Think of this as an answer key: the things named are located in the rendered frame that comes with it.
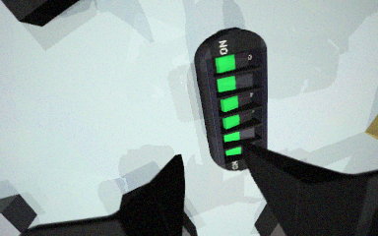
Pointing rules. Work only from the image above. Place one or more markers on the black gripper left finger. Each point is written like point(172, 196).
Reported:
point(156, 211)

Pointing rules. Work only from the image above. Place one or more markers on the dark grey switch panel with green rocker switches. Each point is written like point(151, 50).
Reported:
point(232, 75)

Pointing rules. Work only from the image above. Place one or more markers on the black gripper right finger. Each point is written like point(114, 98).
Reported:
point(310, 200)

